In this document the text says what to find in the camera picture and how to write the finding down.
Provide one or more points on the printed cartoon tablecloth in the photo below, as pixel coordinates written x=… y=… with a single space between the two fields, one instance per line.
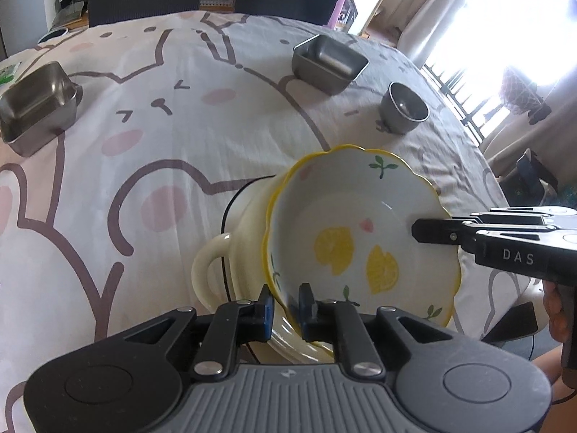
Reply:
x=157 y=144

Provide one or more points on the cream ceramic mug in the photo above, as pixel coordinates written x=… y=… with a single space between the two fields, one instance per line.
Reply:
x=248 y=234

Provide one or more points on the purple cushion board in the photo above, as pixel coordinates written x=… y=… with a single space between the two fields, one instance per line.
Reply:
x=343 y=4

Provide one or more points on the square stainless steel tray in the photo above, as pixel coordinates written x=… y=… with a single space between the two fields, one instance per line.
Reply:
x=36 y=99
x=329 y=58

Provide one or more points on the yellow-rimmed lemon print bowl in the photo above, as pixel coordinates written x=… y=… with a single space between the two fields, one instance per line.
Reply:
x=342 y=207

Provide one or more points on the patterned grey curtain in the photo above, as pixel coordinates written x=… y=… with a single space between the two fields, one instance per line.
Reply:
x=525 y=94

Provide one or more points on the small round stainless steel bowl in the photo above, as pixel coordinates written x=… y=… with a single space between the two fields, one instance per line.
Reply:
x=405 y=108

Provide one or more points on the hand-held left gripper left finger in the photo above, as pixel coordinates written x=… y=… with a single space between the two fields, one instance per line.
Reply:
x=267 y=313

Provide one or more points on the white plate with black rim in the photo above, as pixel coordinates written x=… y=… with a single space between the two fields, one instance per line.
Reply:
x=230 y=216

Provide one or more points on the small dark round bowl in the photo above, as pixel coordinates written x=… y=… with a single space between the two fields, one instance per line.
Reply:
x=53 y=35

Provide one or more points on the person's bare leg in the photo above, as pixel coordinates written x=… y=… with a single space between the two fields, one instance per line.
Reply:
x=547 y=379

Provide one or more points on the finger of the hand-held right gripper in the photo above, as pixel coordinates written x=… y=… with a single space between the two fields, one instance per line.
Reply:
x=439 y=231
x=518 y=217

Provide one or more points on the plain beige curtain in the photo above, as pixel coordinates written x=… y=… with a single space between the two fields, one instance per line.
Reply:
x=428 y=22

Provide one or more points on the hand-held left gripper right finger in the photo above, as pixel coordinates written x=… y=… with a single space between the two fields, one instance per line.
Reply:
x=307 y=313

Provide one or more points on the person's right hand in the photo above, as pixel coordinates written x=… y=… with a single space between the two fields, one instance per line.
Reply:
x=552 y=311

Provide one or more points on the green and white packet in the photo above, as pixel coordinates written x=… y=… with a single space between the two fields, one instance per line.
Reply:
x=9 y=74

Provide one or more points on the black balcony railing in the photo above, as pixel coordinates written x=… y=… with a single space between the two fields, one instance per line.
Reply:
x=464 y=103

